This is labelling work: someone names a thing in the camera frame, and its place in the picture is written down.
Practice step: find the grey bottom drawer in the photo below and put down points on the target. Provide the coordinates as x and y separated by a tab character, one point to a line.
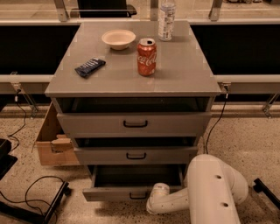
131	181

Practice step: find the grey drawer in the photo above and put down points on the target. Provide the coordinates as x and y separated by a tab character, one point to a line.
176	124
131	181
135	155

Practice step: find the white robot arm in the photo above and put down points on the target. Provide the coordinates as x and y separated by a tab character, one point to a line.
213	191

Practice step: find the grey top drawer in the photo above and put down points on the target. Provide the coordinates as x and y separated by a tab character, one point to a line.
176	124

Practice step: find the grey drawer cabinet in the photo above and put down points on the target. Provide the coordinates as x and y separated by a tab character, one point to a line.
183	81

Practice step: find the grey middle drawer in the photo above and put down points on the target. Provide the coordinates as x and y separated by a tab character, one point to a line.
135	155

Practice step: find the red coca-cola can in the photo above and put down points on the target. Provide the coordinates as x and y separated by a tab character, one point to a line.
146	56

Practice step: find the dark blue snack packet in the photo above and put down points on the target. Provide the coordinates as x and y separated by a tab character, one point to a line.
89	67

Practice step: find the cream bowl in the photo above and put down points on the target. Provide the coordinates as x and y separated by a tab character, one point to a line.
118	39

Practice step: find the brown cardboard box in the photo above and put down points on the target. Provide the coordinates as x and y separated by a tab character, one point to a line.
53	146

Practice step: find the clear plastic water bottle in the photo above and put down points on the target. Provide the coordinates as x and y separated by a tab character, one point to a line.
166	18

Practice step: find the black metal stand left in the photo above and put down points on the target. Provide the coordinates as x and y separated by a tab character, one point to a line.
37	218

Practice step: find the black bar on floor right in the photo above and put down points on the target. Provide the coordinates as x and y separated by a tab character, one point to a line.
260	187

